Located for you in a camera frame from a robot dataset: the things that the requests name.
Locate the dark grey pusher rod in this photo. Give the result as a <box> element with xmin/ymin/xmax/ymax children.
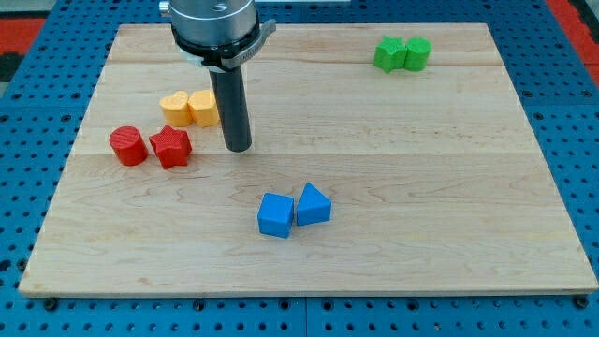
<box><xmin>210</xmin><ymin>67</ymin><xmax>252</xmax><ymax>153</ymax></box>

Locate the blue cube block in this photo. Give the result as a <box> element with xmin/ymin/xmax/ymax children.
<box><xmin>256</xmin><ymin>193</ymin><xmax>294</xmax><ymax>239</ymax></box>

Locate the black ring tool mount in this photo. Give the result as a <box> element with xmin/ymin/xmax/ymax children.
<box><xmin>171</xmin><ymin>19</ymin><xmax>276</xmax><ymax>72</ymax></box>

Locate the yellow heart block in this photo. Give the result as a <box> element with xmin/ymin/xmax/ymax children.
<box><xmin>159</xmin><ymin>91</ymin><xmax>193</xmax><ymax>127</ymax></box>

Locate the green cylinder block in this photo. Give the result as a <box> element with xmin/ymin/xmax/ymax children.
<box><xmin>403</xmin><ymin>37</ymin><xmax>431</xmax><ymax>71</ymax></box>

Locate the red cylinder block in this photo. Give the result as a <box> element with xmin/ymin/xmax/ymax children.
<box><xmin>109</xmin><ymin>125</ymin><xmax>148</xmax><ymax>166</ymax></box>

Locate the red star block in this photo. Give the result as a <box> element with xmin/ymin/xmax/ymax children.
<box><xmin>149</xmin><ymin>125</ymin><xmax>192</xmax><ymax>169</ymax></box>

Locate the wooden board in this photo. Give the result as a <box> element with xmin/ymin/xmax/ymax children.
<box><xmin>20</xmin><ymin>23</ymin><xmax>598</xmax><ymax>298</ymax></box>

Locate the yellow hexagon block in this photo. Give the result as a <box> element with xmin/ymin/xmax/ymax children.
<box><xmin>188</xmin><ymin>90</ymin><xmax>220</xmax><ymax>127</ymax></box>

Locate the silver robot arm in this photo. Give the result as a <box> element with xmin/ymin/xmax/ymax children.
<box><xmin>158</xmin><ymin>0</ymin><xmax>276</xmax><ymax>153</ymax></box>

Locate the blue triangle block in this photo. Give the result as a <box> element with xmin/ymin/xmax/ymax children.
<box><xmin>296</xmin><ymin>183</ymin><xmax>332</xmax><ymax>227</ymax></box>

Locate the green star block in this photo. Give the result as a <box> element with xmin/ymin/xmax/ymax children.
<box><xmin>373</xmin><ymin>36</ymin><xmax>407</xmax><ymax>73</ymax></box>

